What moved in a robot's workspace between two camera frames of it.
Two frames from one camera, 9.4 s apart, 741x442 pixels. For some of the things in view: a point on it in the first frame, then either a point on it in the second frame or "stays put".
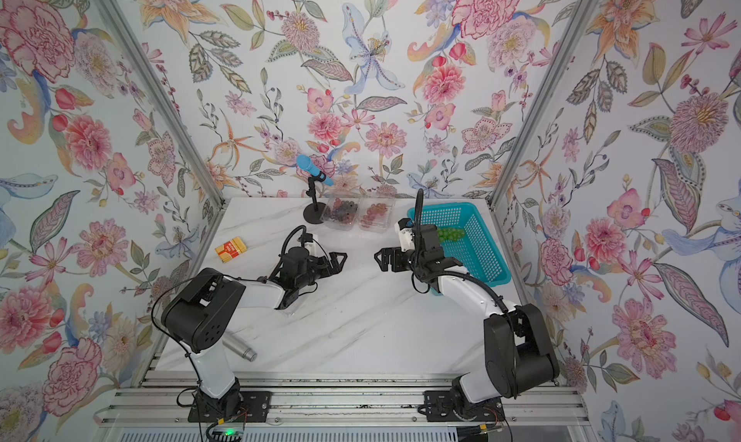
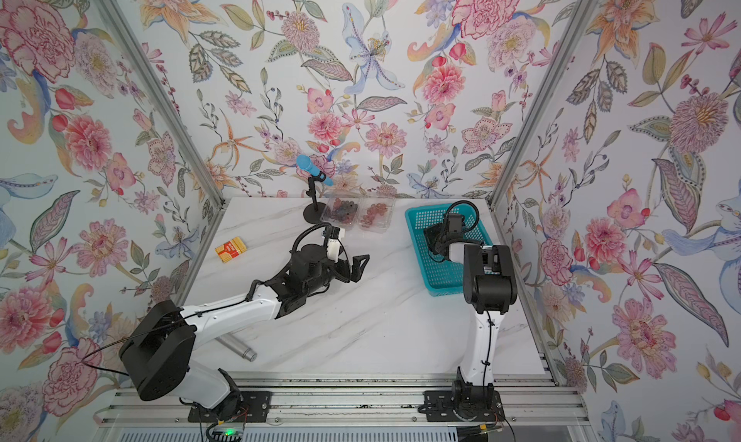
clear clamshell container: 375,213 stays put
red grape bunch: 372,212 stays put
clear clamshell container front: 341,212 stays put
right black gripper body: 418,263 → 435,236
